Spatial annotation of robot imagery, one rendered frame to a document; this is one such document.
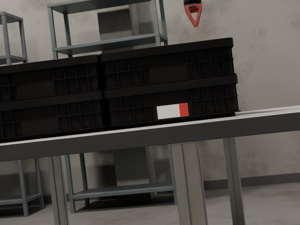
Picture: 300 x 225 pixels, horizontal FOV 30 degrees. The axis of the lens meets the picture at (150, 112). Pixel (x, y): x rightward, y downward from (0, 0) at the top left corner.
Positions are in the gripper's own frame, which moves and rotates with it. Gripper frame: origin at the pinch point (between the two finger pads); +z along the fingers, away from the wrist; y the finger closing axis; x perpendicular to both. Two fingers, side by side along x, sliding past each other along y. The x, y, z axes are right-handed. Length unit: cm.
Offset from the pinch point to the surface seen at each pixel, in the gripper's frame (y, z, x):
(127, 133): 87, 37, -20
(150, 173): -292, 81, -58
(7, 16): -262, -75, -160
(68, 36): -281, -52, -114
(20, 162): -253, 54, -164
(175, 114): 52, 34, -10
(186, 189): 83, 52, -8
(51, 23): -244, -59, -118
